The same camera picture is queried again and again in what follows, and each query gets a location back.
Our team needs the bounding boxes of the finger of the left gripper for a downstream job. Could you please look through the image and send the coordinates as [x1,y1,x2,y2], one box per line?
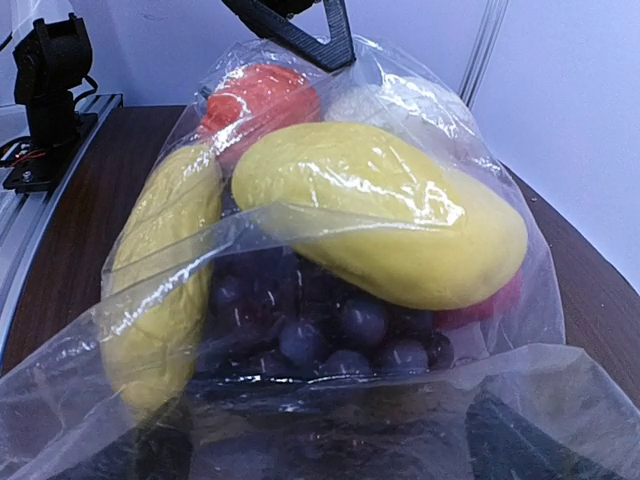
[223,0,356,72]

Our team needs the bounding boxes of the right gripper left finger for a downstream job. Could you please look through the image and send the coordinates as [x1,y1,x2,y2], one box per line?
[64,397,193,479]

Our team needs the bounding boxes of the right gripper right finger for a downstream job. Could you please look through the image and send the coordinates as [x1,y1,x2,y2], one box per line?
[465,392,620,479]

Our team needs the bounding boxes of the clear zip top bag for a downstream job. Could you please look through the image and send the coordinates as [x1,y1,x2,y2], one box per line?
[1,37,639,479]

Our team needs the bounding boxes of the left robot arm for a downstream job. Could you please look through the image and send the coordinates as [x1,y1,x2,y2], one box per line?
[13,0,356,150]

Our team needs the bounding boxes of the orange fake fruit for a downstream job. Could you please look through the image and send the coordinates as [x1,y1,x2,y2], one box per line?
[200,64,321,169]

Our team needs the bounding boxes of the white fake garlic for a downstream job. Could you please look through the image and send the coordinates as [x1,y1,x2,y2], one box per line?
[324,74,479,148]

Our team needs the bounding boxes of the yellow fake banana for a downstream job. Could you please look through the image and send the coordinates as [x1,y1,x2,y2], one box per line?
[96,144,222,416]

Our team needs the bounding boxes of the purple fake grapes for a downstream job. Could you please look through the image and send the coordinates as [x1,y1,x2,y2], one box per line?
[195,247,454,383]

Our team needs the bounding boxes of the left aluminium wall post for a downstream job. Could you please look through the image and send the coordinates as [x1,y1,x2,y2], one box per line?
[459,0,509,109]

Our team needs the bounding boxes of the aluminium front rail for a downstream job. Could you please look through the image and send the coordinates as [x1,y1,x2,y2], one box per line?
[1,93,124,343]

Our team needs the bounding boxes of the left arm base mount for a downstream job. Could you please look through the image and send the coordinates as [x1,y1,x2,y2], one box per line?
[2,113,98,194]

